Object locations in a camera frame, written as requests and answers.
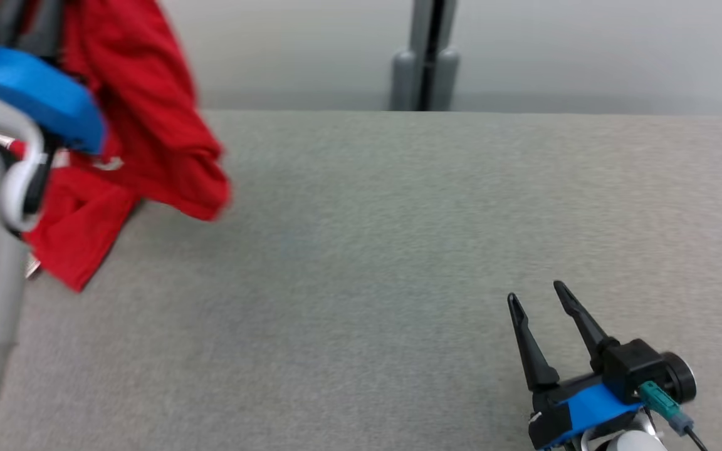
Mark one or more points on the grey partition post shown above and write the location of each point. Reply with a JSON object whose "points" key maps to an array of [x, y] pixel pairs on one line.
{"points": [[425, 56]]}

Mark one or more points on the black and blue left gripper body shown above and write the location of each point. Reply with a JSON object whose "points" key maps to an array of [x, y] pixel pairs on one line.
{"points": [[35, 94]]}

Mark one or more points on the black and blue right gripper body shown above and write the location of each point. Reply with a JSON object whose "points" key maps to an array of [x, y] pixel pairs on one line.
{"points": [[586, 404]]}

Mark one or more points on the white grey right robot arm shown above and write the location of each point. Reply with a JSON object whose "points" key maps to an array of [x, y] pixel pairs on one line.
{"points": [[633, 441]]}

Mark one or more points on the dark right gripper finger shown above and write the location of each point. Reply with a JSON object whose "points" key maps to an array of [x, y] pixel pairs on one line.
{"points": [[580, 322], [533, 360]]}

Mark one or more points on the red shorts with white waistband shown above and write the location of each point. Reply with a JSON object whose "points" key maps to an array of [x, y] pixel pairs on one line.
{"points": [[148, 94]]}

